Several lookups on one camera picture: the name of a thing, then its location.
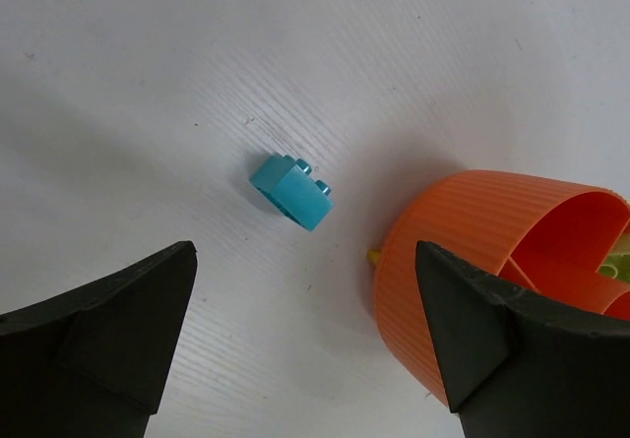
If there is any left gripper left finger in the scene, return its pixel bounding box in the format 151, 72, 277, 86
1, 241, 197, 437

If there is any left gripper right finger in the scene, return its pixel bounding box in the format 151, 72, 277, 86
415, 241, 629, 437

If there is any light green lego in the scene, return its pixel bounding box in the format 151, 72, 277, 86
598, 254, 630, 283
367, 249, 381, 266

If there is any cyan long lego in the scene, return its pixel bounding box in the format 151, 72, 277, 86
249, 154, 334, 231

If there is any orange round divided container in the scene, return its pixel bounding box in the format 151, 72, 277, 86
374, 170, 629, 404

